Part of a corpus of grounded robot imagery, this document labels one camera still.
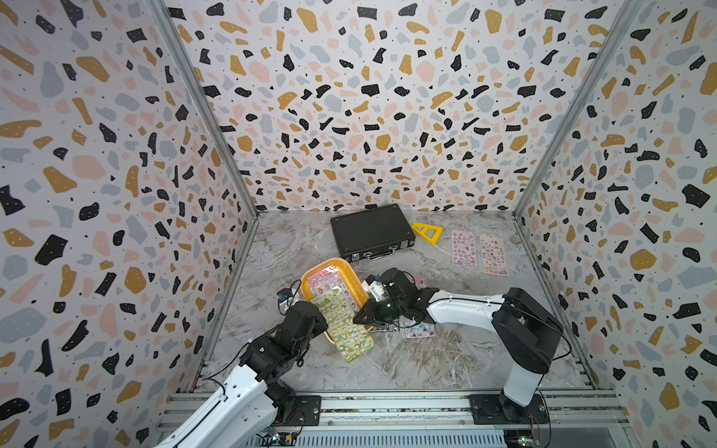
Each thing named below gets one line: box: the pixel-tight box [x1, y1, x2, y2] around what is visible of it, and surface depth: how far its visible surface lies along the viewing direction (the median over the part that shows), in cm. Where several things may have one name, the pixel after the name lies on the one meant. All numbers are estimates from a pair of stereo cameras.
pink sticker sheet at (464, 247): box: [451, 228, 478, 267], surface depth 112 cm
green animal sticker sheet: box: [310, 286, 376, 364], surface depth 83 cm
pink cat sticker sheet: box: [307, 266, 361, 315], surface depth 89 cm
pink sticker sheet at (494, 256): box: [479, 234, 509, 278], surface depth 111 cm
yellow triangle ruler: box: [410, 222, 444, 246], surface depth 118 cm
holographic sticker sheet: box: [405, 319, 436, 338], surface depth 90 cm
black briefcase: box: [330, 203, 416, 264], surface depth 110 cm
